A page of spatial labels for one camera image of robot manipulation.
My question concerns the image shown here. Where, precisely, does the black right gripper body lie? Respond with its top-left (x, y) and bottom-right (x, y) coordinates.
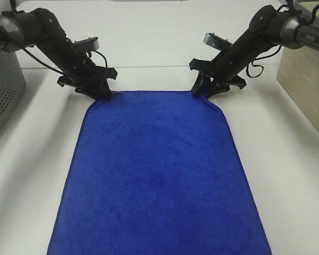
top-left (189, 30), bottom-right (271, 89)

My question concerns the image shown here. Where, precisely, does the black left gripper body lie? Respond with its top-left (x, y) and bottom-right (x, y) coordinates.
top-left (38, 38), bottom-right (117, 92)

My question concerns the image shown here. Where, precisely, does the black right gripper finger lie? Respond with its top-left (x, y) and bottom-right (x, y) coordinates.
top-left (191, 71), bottom-right (209, 96)
top-left (75, 79), bottom-right (113, 101)

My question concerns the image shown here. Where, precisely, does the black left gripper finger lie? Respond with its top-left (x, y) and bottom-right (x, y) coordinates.
top-left (206, 80), bottom-right (230, 98)
top-left (75, 79), bottom-right (113, 101)

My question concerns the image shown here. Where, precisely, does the blue microfiber towel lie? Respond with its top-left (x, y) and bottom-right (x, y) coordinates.
top-left (47, 91), bottom-right (271, 254)

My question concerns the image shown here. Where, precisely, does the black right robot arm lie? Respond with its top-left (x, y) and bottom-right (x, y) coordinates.
top-left (189, 4), bottom-right (319, 96)

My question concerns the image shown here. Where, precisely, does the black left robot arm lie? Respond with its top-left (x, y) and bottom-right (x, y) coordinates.
top-left (0, 8), bottom-right (117, 100)

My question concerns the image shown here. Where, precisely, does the beige storage box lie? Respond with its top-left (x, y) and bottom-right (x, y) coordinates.
top-left (276, 1), bottom-right (319, 132)

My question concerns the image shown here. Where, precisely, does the grey perforated plastic basket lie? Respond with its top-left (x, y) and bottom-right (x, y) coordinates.
top-left (0, 50), bottom-right (26, 133)

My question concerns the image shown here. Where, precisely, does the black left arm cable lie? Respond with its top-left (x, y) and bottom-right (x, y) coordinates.
top-left (21, 45), bottom-right (108, 72)

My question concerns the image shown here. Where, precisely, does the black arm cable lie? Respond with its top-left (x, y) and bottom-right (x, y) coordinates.
top-left (246, 45), bottom-right (282, 79)
top-left (21, 45), bottom-right (108, 72)

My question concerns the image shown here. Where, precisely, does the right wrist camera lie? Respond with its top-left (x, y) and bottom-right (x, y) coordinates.
top-left (203, 33), bottom-right (232, 51)

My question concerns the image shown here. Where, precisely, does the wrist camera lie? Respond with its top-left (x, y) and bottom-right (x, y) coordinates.
top-left (203, 33), bottom-right (232, 51)
top-left (73, 37), bottom-right (99, 52)

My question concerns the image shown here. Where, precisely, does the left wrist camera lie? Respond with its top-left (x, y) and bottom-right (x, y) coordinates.
top-left (73, 37), bottom-right (99, 52)

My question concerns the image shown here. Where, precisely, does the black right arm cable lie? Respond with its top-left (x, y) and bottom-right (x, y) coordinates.
top-left (246, 45), bottom-right (282, 79)

